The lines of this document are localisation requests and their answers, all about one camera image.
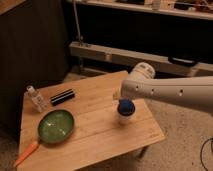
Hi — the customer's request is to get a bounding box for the metal stand pole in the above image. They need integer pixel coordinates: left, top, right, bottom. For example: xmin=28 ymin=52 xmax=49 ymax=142
xmin=72 ymin=0 xmax=83 ymax=46

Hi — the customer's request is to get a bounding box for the black cable on floor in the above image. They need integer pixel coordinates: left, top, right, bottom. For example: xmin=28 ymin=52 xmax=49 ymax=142
xmin=199 ymin=137 xmax=213 ymax=171

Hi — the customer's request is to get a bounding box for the black rectangular box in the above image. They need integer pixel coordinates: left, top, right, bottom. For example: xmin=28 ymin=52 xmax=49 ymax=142
xmin=50 ymin=89 xmax=75 ymax=106

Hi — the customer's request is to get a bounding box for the orange carrot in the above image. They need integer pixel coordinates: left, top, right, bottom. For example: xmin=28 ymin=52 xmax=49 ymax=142
xmin=13 ymin=141 xmax=39 ymax=167

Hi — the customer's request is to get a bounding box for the green ceramic bowl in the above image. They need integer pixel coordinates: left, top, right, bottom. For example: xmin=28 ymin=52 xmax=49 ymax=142
xmin=37 ymin=109 xmax=75 ymax=144

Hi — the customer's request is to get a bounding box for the wooden table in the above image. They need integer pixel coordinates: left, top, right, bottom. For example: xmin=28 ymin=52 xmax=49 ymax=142
xmin=17 ymin=71 xmax=165 ymax=171

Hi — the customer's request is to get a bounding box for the low wooden shelf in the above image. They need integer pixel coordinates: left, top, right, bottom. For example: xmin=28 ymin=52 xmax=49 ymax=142
xmin=69 ymin=41 xmax=213 ymax=76

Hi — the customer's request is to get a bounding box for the white cup with blue object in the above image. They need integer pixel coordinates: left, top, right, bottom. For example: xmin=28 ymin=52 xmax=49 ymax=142
xmin=117 ymin=99 xmax=135 ymax=125

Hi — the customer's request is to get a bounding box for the clear plastic bottle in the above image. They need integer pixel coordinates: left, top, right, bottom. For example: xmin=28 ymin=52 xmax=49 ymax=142
xmin=27 ymin=86 xmax=47 ymax=112

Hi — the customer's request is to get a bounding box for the black handle on shelf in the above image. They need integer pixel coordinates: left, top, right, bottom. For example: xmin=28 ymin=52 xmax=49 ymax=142
xmin=168 ymin=57 xmax=198 ymax=67

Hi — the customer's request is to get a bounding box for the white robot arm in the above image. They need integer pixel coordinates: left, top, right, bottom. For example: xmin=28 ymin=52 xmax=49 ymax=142
xmin=121 ymin=62 xmax=213 ymax=116

